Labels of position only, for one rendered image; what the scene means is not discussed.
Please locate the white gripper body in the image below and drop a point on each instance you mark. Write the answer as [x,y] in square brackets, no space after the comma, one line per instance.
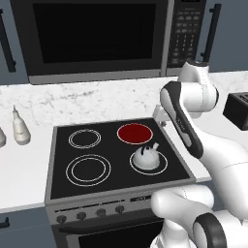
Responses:
[159,113]

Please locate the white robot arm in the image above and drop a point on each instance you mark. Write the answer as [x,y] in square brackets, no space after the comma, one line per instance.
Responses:
[226,168]

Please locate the black glass stove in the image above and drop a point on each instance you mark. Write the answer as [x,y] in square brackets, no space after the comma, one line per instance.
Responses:
[106,180]

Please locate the black stove knob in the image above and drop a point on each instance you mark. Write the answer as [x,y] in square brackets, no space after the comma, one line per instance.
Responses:
[101,212]
[81,215]
[119,209]
[61,219]

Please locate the white kettle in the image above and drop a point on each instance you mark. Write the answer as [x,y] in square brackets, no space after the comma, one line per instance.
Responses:
[146,157]

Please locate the black toaster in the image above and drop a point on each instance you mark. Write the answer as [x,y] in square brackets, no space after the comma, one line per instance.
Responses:
[237,109]

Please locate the black and grey microwave oven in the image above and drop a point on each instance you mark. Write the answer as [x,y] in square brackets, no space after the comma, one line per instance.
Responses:
[97,32]

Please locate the blue-grey cupboard door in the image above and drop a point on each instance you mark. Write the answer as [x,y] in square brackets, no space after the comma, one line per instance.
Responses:
[13,77]
[232,32]

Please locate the black oven door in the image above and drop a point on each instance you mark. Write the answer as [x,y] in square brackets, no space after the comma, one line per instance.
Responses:
[109,237]

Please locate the white bottle with thin neck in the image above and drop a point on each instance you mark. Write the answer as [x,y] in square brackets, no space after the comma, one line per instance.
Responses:
[21,130]

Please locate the pale grey rounded shaker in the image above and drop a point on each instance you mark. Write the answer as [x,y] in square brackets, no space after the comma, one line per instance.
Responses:
[1,137]

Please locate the blue-grey drawer front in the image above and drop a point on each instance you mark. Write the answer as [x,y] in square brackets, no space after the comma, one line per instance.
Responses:
[25,229]

